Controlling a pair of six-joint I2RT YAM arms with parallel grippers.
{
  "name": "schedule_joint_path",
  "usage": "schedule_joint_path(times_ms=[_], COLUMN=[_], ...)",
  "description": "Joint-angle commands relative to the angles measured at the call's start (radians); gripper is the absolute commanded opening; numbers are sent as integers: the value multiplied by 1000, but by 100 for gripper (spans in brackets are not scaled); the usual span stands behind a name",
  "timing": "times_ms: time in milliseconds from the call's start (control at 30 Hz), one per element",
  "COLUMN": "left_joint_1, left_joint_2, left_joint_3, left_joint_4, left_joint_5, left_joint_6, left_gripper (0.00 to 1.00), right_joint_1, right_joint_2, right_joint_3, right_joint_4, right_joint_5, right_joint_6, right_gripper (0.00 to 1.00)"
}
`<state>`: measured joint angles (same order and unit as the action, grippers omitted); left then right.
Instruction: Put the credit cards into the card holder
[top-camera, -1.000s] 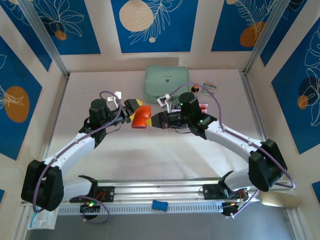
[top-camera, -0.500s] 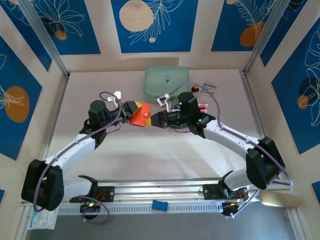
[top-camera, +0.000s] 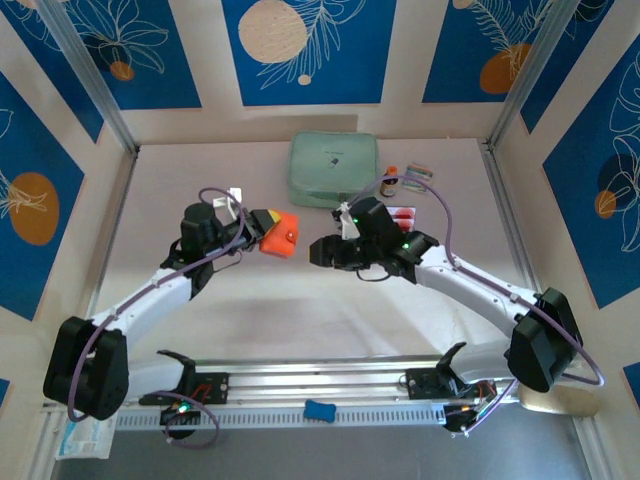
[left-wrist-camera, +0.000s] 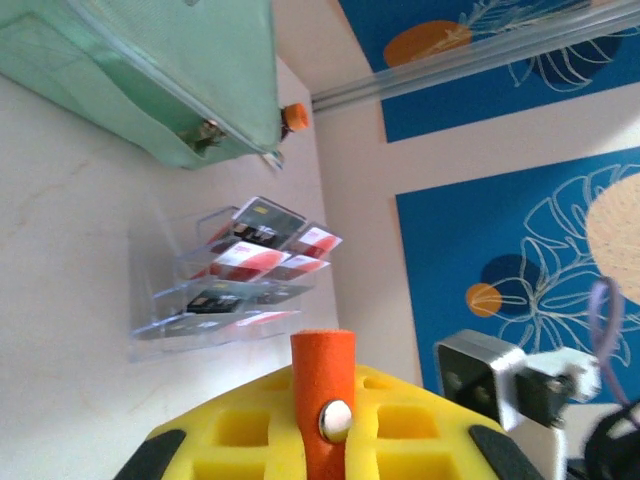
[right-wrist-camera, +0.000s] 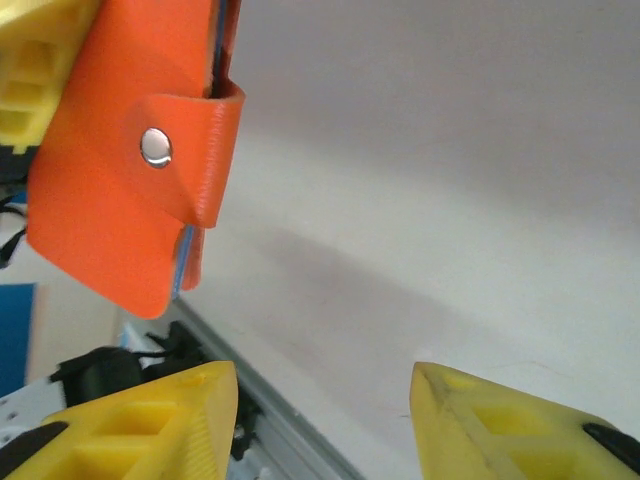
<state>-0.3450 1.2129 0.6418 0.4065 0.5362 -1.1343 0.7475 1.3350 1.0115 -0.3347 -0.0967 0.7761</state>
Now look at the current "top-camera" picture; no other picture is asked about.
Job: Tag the orange card holder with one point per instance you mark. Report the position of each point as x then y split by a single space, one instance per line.
280 235

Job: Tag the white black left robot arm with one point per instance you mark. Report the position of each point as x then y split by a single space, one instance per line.
145 305

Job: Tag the white card with red circles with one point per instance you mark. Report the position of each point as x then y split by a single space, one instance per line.
407 223
406 211

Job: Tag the small brown medicine bottle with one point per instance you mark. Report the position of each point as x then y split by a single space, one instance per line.
389 186

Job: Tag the small printed sachet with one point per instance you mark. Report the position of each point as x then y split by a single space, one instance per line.
417 177

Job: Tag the mint green zip pouch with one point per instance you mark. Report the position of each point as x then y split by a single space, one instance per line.
325 165

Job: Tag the blue bone-shaped sponge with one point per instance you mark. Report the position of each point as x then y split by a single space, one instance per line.
320 410

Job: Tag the white gauze packet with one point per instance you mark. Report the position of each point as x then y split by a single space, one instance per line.
95 442

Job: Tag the aluminium table side rail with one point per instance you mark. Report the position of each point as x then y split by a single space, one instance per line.
107 260
513 225

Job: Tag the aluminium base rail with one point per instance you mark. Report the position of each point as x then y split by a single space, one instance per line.
320 380

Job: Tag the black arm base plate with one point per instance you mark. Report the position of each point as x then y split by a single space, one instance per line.
217 387
420 382

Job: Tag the aluminium frame post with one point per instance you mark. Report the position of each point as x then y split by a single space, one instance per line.
85 65
533 65

